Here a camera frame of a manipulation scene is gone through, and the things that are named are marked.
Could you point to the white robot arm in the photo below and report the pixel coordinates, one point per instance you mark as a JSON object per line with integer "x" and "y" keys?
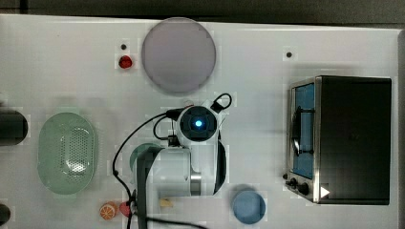
{"x": 192, "y": 164}

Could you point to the green oval strainer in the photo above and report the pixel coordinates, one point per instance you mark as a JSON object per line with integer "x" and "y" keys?
{"x": 66, "y": 153}

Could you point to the grey round plate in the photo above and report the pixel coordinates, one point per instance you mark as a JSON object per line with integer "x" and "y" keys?
{"x": 178, "y": 55}

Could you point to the red toy strawberry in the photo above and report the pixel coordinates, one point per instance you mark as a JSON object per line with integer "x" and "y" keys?
{"x": 125, "y": 62}

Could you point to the yellow toy banana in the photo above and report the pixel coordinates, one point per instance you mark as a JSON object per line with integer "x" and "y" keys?
{"x": 165, "y": 203}

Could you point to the blue small bowl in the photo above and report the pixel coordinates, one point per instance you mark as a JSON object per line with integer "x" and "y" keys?
{"x": 248, "y": 207}

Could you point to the pink toy fruit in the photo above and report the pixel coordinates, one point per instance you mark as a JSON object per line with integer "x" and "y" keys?
{"x": 125, "y": 209}

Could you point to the toy orange slice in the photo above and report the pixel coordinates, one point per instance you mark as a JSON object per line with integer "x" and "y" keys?
{"x": 108, "y": 210}

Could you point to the black frying pan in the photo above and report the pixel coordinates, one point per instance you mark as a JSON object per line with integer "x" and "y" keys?
{"x": 13, "y": 128}

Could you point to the dark round object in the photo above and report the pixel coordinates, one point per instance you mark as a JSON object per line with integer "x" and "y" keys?
{"x": 5, "y": 214}

